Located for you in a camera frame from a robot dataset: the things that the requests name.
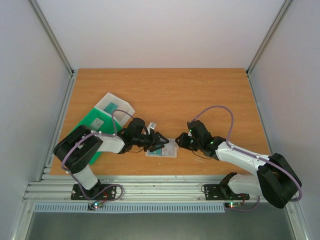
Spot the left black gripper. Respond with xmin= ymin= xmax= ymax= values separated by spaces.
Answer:
xmin=133 ymin=131 xmax=170 ymax=153

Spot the beige card holder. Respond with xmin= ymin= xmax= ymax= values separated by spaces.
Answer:
xmin=145 ymin=138 xmax=179 ymax=158

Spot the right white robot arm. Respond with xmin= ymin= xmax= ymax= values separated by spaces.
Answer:
xmin=175 ymin=120 xmax=302 ymax=209

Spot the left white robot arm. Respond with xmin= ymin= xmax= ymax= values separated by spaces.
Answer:
xmin=53 ymin=117 xmax=170 ymax=199

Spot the teal card in holder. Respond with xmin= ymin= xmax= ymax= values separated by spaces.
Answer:
xmin=148 ymin=149 xmax=162 ymax=157

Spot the teal card in box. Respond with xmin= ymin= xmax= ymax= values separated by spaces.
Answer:
xmin=103 ymin=102 xmax=119 ymax=115

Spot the translucent white plastic box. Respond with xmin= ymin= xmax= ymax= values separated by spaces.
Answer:
xmin=94 ymin=92 xmax=135 ymax=127

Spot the green plastic tray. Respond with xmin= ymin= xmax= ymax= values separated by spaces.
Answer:
xmin=59 ymin=107 xmax=123 ymax=166

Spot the right small circuit board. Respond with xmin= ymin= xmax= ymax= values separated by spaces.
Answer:
xmin=224 ymin=201 xmax=243 ymax=209

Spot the small circuit board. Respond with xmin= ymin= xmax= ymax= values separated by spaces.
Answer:
xmin=224 ymin=201 xmax=243 ymax=209
xmin=87 ymin=202 xmax=104 ymax=211

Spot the left small circuit board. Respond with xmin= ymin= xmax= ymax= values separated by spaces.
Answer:
xmin=87 ymin=202 xmax=104 ymax=211

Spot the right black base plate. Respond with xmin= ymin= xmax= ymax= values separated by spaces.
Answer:
xmin=201 ymin=184 xmax=250 ymax=201

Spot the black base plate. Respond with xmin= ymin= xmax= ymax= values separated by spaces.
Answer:
xmin=70 ymin=184 xmax=118 ymax=201
xmin=201 ymin=184 xmax=250 ymax=201

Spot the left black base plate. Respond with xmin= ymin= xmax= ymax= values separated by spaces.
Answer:
xmin=70 ymin=184 xmax=118 ymax=201

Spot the left aluminium corner post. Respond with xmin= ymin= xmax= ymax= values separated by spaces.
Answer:
xmin=27 ymin=0 xmax=74 ymax=77

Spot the aluminium corner post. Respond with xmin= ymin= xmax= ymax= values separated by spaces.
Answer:
xmin=246 ymin=0 xmax=294 ymax=77
xmin=27 ymin=0 xmax=74 ymax=77

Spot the grey slotted cable duct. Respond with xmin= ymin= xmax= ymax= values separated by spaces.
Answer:
xmin=34 ymin=202 xmax=225 ymax=214

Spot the aluminium front rail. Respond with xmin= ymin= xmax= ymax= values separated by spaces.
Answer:
xmin=22 ymin=174 xmax=298 ymax=203

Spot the right aluminium corner post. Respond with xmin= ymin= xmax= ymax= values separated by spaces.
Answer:
xmin=246 ymin=0 xmax=294 ymax=77

